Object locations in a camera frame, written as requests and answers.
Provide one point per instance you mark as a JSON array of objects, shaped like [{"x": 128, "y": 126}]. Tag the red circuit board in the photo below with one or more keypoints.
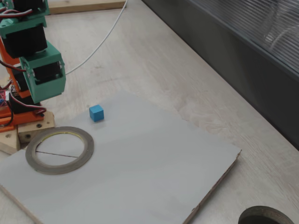
[{"x": 2, "y": 94}]

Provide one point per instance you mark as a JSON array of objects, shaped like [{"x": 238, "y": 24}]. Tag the wedge-shaped wooden block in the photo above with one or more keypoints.
[{"x": 9, "y": 140}]

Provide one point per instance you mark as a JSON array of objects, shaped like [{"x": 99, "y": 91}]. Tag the dark window frame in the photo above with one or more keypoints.
[{"x": 233, "y": 58}]

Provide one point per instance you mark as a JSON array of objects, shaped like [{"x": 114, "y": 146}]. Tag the blue cube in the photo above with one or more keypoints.
[{"x": 96, "y": 113}]

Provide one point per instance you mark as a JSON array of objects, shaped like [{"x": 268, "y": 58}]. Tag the grey plywood board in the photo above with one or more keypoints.
[{"x": 140, "y": 163}]

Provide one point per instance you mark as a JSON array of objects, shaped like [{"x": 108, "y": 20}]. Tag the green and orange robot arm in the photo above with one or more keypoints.
[{"x": 23, "y": 44}]

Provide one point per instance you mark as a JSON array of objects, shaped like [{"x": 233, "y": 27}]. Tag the ribbed translucent window panel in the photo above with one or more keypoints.
[{"x": 257, "y": 23}]

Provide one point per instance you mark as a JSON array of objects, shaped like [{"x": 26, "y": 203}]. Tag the light wooden plank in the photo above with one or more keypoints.
[{"x": 81, "y": 8}]

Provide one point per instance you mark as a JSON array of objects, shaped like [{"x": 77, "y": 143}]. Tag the wooden base block with holes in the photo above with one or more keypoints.
[{"x": 47, "y": 121}]

